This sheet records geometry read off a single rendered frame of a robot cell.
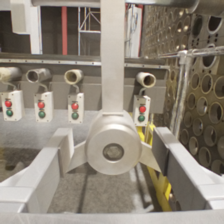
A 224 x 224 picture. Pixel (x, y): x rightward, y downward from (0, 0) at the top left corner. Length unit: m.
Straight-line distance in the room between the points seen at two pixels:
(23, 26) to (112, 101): 1.00
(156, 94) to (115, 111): 0.79
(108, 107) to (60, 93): 0.80
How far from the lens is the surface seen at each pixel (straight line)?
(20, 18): 1.13
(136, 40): 8.14
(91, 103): 0.92
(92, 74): 0.92
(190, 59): 0.94
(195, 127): 2.54
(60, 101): 0.95
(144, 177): 1.52
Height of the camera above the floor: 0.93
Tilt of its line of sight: 17 degrees down
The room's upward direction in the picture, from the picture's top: 3 degrees clockwise
